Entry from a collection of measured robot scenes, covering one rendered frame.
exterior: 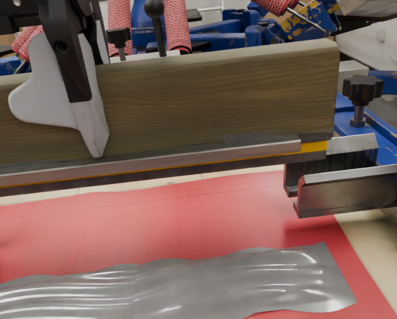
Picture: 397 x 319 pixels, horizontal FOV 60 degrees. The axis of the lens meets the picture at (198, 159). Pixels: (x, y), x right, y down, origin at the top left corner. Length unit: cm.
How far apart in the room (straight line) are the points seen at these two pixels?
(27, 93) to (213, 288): 21
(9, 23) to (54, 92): 5
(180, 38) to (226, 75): 50
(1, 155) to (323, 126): 25
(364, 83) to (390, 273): 22
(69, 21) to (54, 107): 6
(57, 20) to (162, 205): 26
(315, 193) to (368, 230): 8
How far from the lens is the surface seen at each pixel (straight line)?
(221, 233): 37
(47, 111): 26
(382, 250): 37
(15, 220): 47
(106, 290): 33
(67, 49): 22
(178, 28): 76
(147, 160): 26
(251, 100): 26
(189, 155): 26
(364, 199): 36
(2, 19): 25
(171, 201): 42
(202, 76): 25
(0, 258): 42
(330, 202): 35
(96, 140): 26
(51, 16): 22
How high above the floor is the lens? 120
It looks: 29 degrees down
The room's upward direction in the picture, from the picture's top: 7 degrees counter-clockwise
